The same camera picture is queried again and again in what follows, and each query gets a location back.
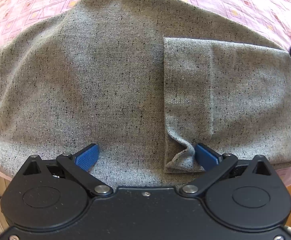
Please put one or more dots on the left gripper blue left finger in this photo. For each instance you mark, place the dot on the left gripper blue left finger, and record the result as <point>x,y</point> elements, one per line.
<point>76,167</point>

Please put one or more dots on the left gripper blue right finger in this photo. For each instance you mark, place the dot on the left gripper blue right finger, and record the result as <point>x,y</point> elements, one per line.
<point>216,167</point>

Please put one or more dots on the grey speckled pants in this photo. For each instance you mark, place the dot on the grey speckled pants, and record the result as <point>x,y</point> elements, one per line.
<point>135,87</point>

